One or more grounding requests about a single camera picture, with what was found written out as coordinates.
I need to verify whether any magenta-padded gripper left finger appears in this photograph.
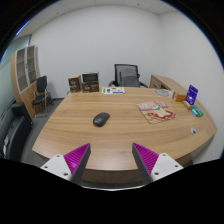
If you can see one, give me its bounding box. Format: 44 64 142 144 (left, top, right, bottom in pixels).
40 142 92 185

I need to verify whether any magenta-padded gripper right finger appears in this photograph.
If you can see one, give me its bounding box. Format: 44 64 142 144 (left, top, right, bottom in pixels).
131 142 184 185

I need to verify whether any black computer mouse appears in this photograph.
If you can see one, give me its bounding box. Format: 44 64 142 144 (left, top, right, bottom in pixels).
92 112 111 128

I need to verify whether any black sofa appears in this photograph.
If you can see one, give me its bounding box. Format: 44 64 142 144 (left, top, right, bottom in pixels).
0 102 34 163

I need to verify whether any green pack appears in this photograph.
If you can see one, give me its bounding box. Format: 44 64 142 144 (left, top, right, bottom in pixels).
192 104 205 118

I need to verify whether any small yellow box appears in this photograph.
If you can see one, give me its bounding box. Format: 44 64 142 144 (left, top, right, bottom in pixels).
182 100 194 110

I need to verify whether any small orange box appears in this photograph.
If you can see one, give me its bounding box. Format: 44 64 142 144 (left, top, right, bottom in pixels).
172 92 188 103

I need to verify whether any white sheet with round print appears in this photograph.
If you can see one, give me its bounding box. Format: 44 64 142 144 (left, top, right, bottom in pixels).
154 88 174 99

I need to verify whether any black visitor chair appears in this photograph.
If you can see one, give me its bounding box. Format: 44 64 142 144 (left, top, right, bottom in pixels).
32 75 54 118

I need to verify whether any purple standing card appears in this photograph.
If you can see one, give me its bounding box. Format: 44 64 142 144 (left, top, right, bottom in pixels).
185 84 199 106

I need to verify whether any tall brown carton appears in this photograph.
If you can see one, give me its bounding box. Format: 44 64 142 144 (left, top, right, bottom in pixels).
67 74 82 94

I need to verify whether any wooden side desk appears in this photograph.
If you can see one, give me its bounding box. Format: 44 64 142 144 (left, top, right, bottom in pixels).
149 74 188 96

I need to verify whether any white printed paper sheet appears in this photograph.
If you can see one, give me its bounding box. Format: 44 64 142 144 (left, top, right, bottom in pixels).
101 86 126 95

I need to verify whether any black box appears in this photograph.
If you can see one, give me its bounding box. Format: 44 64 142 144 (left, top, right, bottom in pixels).
81 72 100 84

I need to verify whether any wooden shelf unit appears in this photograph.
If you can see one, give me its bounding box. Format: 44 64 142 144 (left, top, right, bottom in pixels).
10 44 42 119

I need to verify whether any black mesh office chair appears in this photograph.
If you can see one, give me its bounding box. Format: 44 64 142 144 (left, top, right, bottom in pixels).
108 63 149 89

